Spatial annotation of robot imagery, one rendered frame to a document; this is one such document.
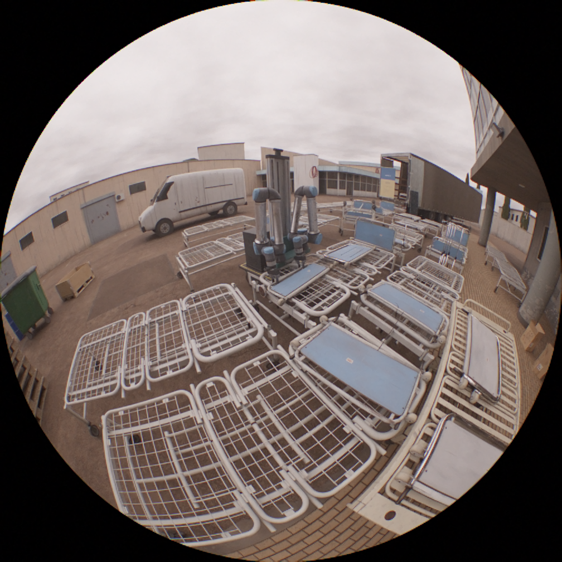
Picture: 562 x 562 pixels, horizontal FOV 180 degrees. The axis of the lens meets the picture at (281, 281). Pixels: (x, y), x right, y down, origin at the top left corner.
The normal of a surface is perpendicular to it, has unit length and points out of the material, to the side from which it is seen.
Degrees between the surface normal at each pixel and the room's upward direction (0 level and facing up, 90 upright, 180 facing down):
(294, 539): 0
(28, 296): 94
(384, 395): 5
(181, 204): 88
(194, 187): 88
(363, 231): 90
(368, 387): 5
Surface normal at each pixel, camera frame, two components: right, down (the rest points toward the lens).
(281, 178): 0.74, 0.33
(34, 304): 0.87, 0.29
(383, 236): -0.77, 0.37
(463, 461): 0.01, -0.87
